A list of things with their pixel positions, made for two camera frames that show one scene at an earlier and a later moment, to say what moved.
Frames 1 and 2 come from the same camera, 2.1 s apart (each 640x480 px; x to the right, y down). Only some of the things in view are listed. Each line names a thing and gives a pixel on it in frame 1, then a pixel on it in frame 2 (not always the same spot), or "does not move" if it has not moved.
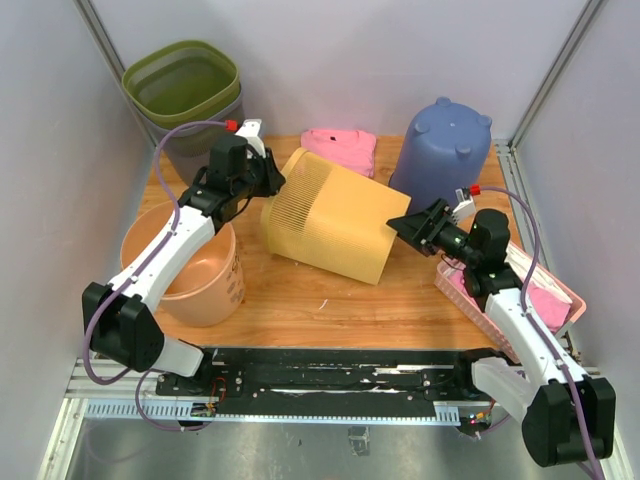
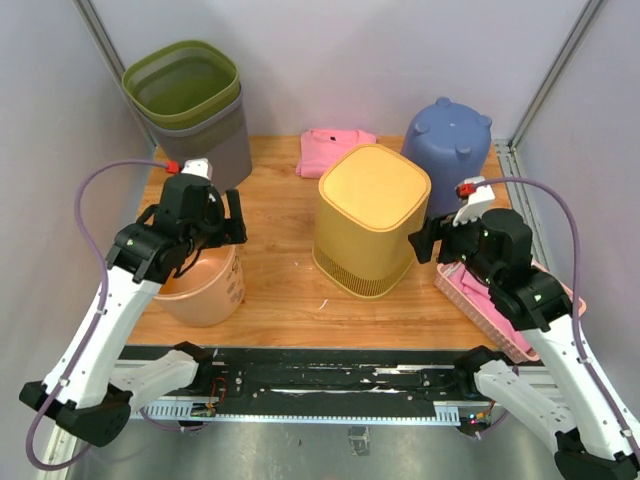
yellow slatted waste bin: x=333 y=215 to x=369 y=199
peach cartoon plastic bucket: x=207 y=290 does not move
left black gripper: x=275 y=180 to x=228 y=231
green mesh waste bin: x=183 y=83 does not move
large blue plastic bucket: x=445 y=148 does not move
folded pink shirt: x=354 y=149 does not move
